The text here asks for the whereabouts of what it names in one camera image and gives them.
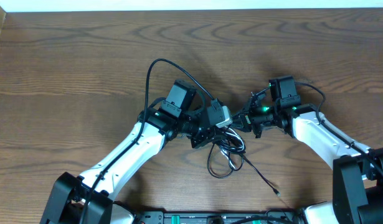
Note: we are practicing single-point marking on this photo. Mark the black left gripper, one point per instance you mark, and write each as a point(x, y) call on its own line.
point(208, 136)

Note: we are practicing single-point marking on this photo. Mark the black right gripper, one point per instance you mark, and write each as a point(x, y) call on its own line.
point(244, 122)

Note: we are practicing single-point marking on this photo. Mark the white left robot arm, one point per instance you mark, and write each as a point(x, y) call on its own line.
point(90, 197)

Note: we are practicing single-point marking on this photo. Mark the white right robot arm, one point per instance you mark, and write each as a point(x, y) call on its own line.
point(357, 168)

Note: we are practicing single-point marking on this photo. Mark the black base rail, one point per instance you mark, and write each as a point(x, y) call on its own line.
point(275, 215)

